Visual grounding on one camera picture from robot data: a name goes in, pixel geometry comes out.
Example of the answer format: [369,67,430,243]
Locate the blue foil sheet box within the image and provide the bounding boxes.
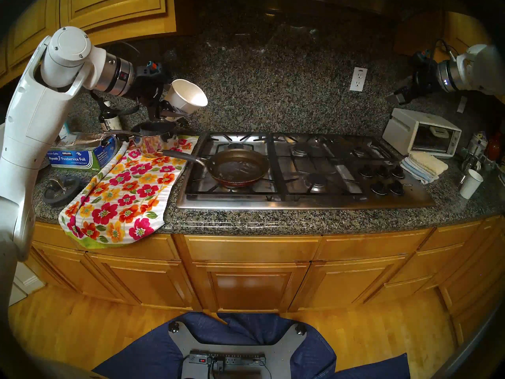
[46,132,119,172]

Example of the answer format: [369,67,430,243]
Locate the wooden upper cabinet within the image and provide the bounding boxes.
[0,0,177,88]
[395,7,494,67]

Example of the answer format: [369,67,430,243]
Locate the white decorated jar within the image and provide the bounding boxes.
[468,131,488,159]

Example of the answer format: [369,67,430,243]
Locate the soy sauce bottle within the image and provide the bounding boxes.
[101,101,123,132]

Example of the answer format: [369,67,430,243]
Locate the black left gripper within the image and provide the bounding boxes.
[132,72,186,121]

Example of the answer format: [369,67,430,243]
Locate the brown frying pan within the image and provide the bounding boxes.
[160,148,271,188]

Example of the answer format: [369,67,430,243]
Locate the white wall outlet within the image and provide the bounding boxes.
[350,67,368,92]

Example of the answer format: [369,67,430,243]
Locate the folded blue cloth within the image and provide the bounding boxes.
[400,157,438,184]

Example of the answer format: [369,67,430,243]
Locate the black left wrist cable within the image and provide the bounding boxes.
[90,91,140,116]

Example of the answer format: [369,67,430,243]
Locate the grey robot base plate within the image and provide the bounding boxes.
[169,321,307,379]

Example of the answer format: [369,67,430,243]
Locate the wooden lower cabinets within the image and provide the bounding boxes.
[24,214,505,343]

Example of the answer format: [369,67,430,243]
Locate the stainless steel saucepan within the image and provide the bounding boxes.
[103,120,189,158]

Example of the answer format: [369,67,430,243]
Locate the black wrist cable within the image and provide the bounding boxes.
[90,91,140,116]
[434,37,460,61]

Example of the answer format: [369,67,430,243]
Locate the white toaster oven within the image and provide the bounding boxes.
[382,108,462,159]

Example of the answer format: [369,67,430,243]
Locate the stainless steel gas cooktop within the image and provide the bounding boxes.
[176,131,436,211]

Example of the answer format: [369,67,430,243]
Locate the chrome metal tool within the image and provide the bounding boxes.
[458,151,480,185]

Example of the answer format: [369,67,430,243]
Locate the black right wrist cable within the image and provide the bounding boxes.
[434,37,460,61]

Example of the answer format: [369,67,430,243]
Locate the black cast iron grate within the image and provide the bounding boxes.
[268,133,365,196]
[185,132,282,197]
[343,137,399,163]

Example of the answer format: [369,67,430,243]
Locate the floral kitchen towel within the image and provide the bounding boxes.
[58,135,200,249]

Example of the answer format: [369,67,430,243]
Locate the white paper cup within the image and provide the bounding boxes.
[163,79,208,117]
[460,169,484,200]

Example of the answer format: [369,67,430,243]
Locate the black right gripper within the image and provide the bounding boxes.
[386,53,439,103]

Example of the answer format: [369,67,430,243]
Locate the blue moving blanket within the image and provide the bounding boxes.
[93,312,411,379]

